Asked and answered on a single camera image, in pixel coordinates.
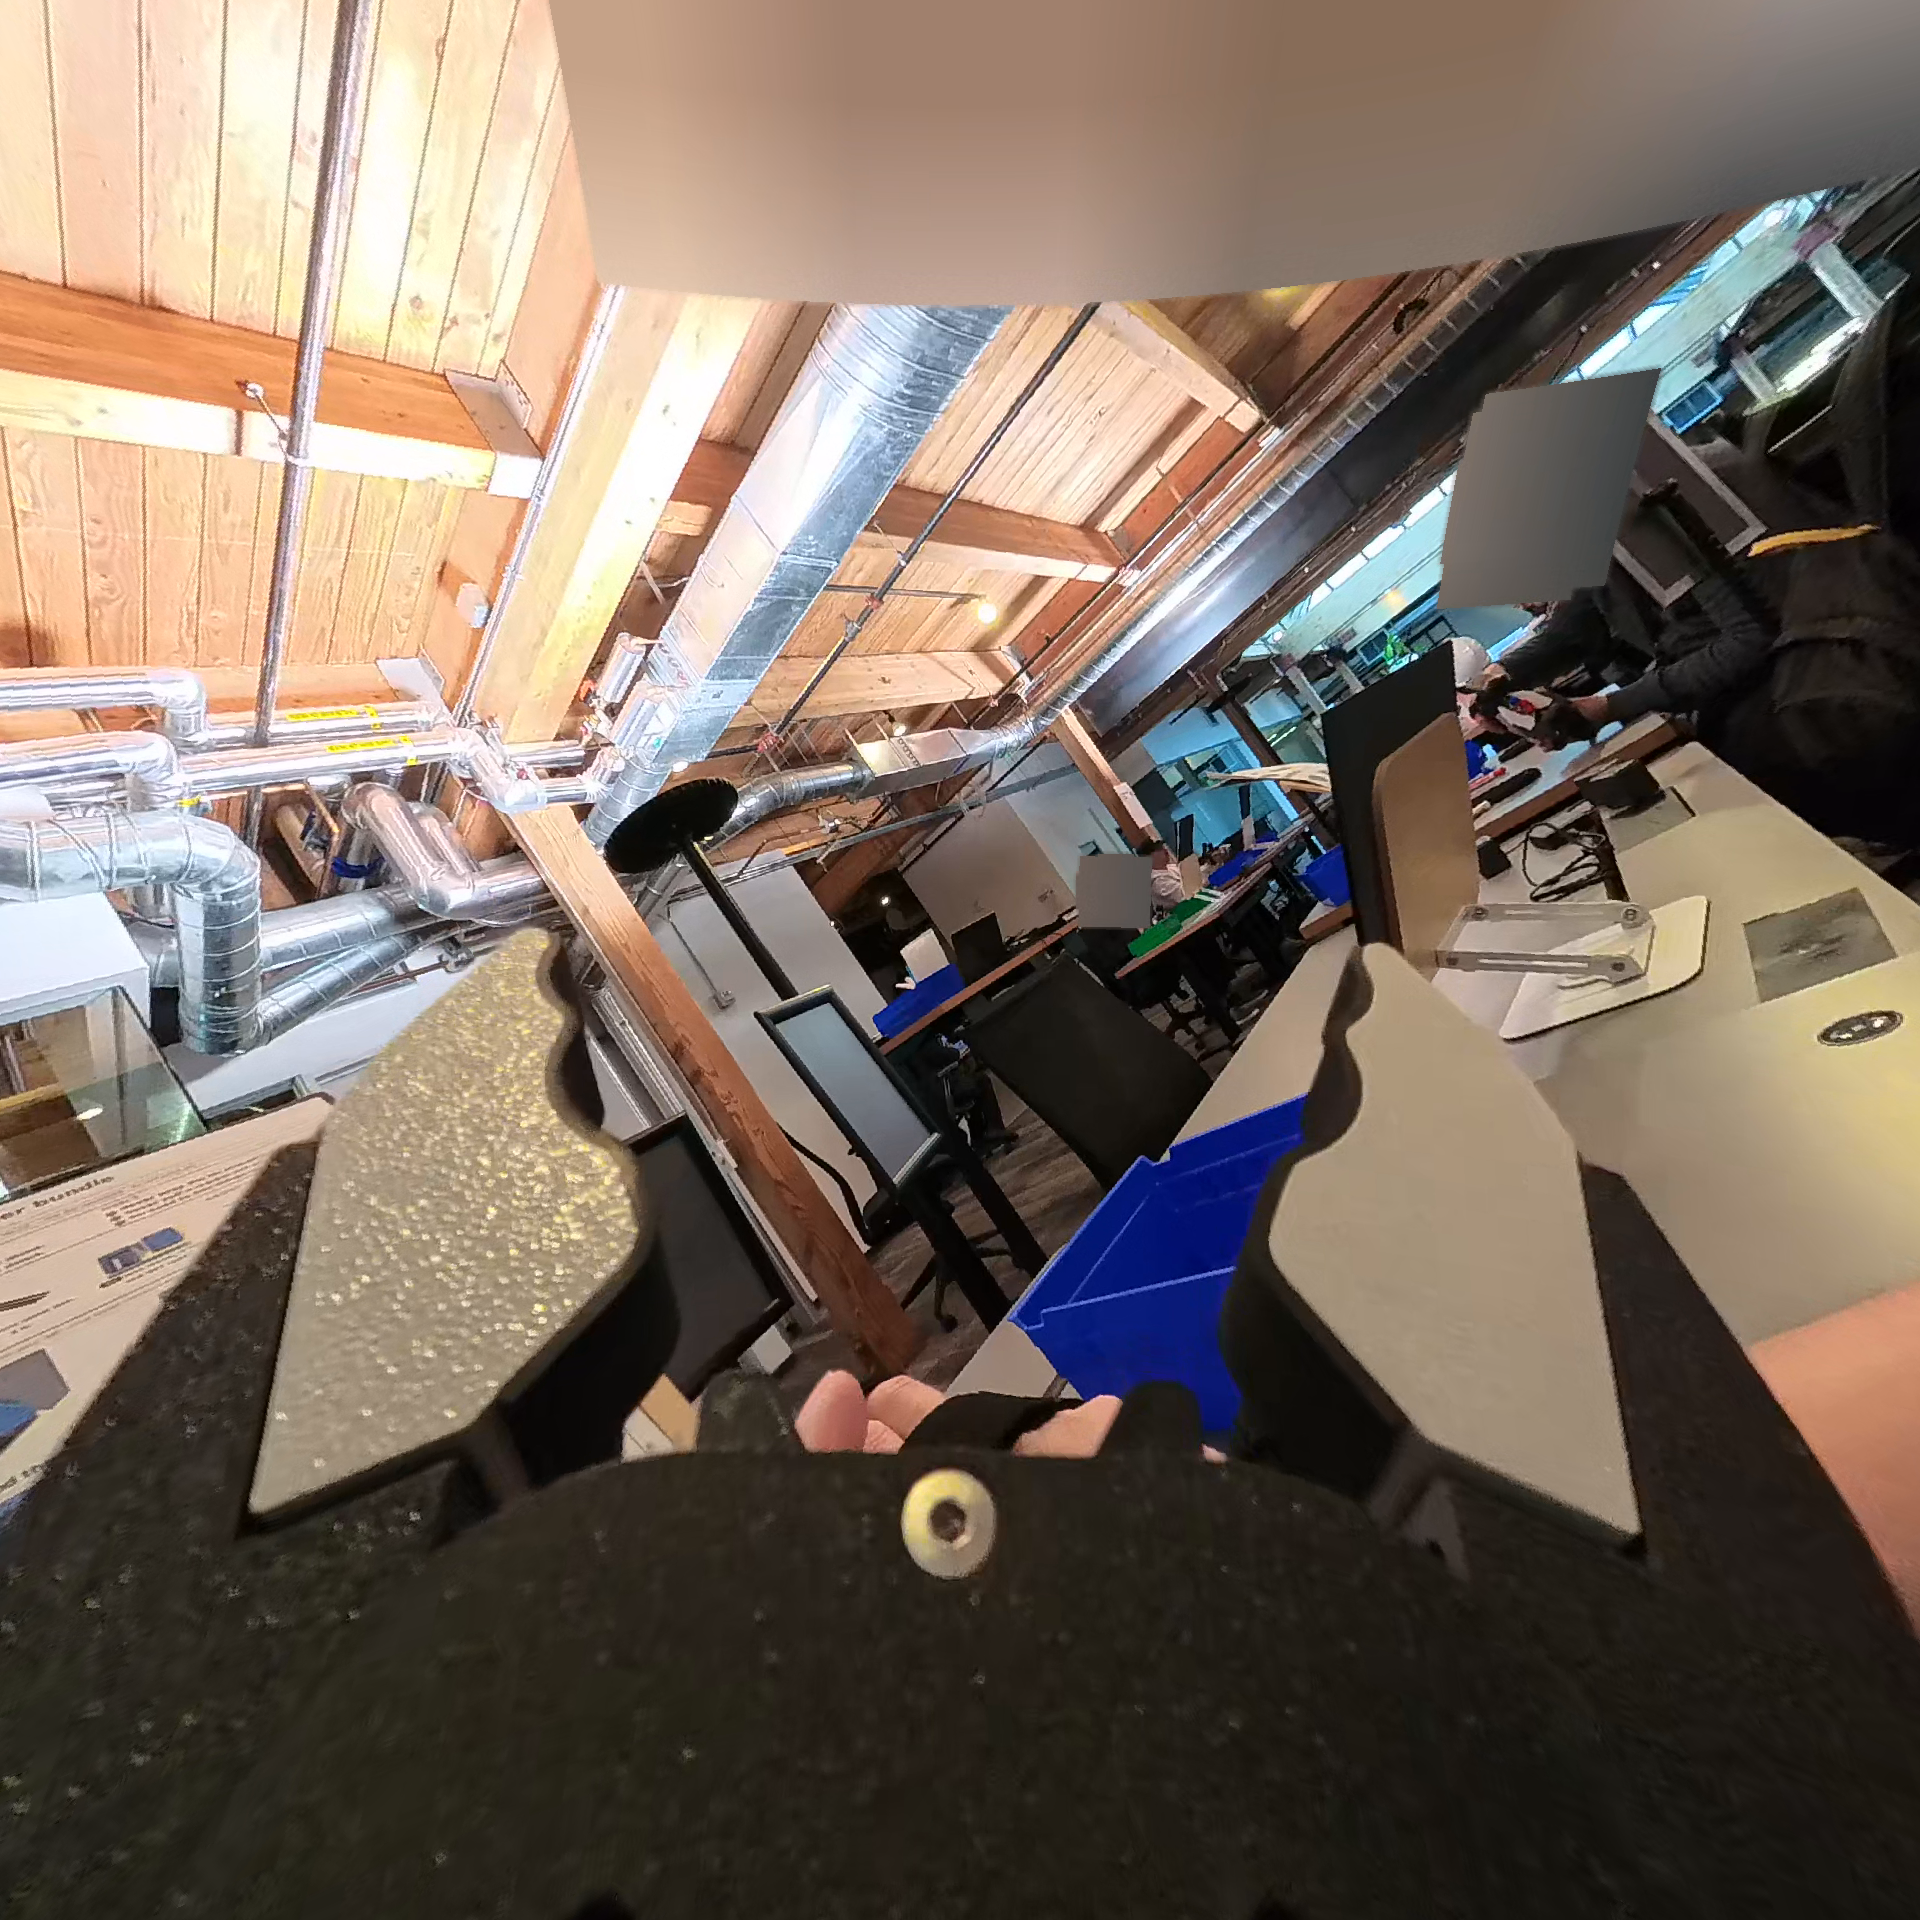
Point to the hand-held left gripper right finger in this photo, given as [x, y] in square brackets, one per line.
[1455, 1245]

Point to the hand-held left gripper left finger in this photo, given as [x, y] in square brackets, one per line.
[450, 1231]

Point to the blue plastic bin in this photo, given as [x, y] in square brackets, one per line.
[1142, 1277]

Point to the person's right forearm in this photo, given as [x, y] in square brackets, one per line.
[1846, 1442]

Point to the person's right hand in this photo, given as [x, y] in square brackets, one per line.
[849, 1419]

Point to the black monitor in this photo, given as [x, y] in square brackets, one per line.
[704, 1260]

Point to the instruction sign with tag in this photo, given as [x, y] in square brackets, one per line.
[119, 1277]

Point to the curved wooden panel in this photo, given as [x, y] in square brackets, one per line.
[1425, 841]

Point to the black high-back office chair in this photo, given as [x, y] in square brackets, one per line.
[1079, 1066]

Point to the green bin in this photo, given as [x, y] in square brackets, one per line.
[1174, 922]

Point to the monitor on rolling stand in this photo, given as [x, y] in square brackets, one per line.
[856, 1089]

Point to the black desk grommet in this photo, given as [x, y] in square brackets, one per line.
[1862, 1027]

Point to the black round floor lamp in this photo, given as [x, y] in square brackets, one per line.
[671, 821]

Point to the grey square sticker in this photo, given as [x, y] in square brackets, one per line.
[1817, 946]

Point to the black box device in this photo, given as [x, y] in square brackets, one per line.
[1611, 788]

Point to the silver insulated pipe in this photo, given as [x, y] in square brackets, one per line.
[301, 764]

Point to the small blue bin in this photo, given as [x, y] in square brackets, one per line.
[917, 1002]

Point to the metal ceiling conduit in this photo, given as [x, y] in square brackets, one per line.
[318, 300]

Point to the wooden support post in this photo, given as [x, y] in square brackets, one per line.
[704, 1050]

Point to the metal bracket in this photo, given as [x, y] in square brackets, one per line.
[1530, 933]

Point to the silver elbow duct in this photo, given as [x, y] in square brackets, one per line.
[211, 902]

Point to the rectangular metal duct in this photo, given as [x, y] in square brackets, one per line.
[945, 757]

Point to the long thin spiral duct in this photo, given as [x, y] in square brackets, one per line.
[1201, 579]

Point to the large silver spiral duct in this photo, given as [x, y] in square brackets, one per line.
[810, 495]

